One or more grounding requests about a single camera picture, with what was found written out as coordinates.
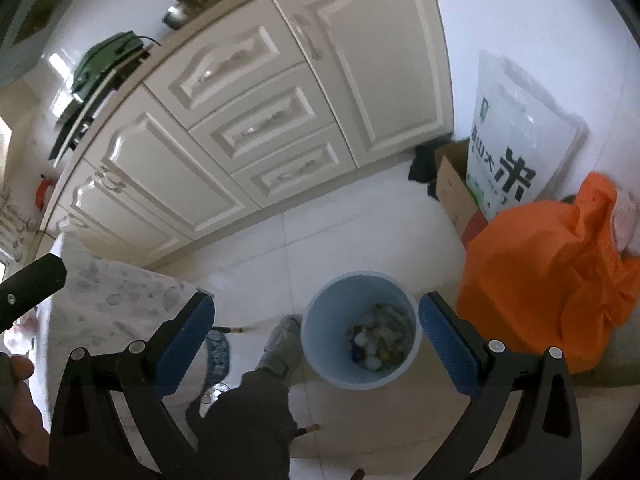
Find light blue waste bin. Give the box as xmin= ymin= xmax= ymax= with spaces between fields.
xmin=300 ymin=271 xmax=423 ymax=391

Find white kitchen cabinets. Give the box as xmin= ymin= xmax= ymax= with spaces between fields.
xmin=37 ymin=0 xmax=457 ymax=272

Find pile of discarded wrappers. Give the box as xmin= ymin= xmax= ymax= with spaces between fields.
xmin=347 ymin=302 xmax=409 ymax=372

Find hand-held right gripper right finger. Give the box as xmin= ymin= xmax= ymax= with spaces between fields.
xmin=415 ymin=291 xmax=584 ymax=480

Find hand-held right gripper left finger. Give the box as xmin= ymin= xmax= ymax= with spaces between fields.
xmin=47 ymin=291 xmax=217 ymax=480

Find person's leg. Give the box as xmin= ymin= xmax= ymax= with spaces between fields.
xmin=187 ymin=369 xmax=299 ymax=480

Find green electric cooking pot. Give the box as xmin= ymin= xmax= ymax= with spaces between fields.
xmin=70 ymin=31 xmax=152 ymax=106

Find black gas stove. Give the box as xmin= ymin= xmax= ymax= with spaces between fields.
xmin=47 ymin=82 xmax=122 ymax=162

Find white rice bag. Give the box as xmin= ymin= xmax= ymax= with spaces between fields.
xmin=465 ymin=50 xmax=592 ymax=224

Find hanging utensil rack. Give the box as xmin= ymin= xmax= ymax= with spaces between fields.
xmin=0 ymin=185 xmax=32 ymax=267

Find person's grey shoe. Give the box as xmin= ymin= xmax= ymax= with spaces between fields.
xmin=255 ymin=314 xmax=304 ymax=379

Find red and white container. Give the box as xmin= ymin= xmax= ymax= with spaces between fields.
xmin=36 ymin=174 xmax=58 ymax=211

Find orange fabric bag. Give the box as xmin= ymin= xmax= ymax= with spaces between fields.
xmin=457 ymin=171 xmax=640 ymax=377

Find person's left hand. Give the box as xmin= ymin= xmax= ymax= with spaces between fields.
xmin=0 ymin=352 xmax=52 ymax=463

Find cardboard box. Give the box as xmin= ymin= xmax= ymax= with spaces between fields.
xmin=434 ymin=140 xmax=492 ymax=249

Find dark cloth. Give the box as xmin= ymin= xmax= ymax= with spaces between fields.
xmin=407 ymin=144 xmax=447 ymax=199

